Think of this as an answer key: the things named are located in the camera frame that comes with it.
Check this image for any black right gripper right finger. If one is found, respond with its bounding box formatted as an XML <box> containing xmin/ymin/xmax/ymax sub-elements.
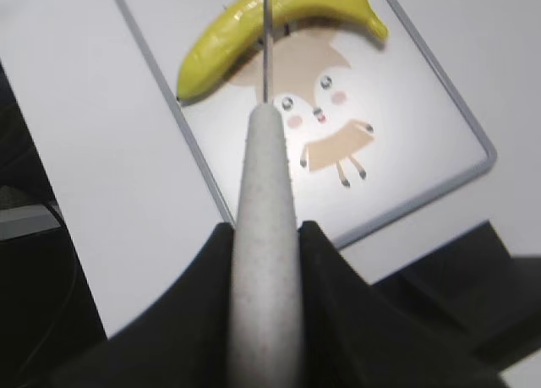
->
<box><xmin>298</xmin><ymin>221</ymin><xmax>505</xmax><ymax>387</ymax></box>

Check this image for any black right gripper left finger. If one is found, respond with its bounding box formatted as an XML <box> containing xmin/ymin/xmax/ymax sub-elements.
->
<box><xmin>49</xmin><ymin>223</ymin><xmax>233</xmax><ymax>387</ymax></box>

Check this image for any white-handled kitchen knife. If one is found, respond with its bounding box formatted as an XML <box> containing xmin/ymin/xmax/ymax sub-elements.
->
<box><xmin>227</xmin><ymin>0</ymin><xmax>304</xmax><ymax>387</ymax></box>

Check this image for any yellow plastic banana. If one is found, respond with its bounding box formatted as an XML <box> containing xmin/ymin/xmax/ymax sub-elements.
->
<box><xmin>177</xmin><ymin>0</ymin><xmax>388</xmax><ymax>101</ymax></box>

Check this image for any black knife stand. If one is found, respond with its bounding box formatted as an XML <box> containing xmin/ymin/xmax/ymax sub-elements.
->
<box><xmin>374</xmin><ymin>221</ymin><xmax>540</xmax><ymax>361</ymax></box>

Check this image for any white grey-rimmed cutting board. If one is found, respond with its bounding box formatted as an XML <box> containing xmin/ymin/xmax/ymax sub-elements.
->
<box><xmin>115</xmin><ymin>0</ymin><xmax>496</xmax><ymax>248</ymax></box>

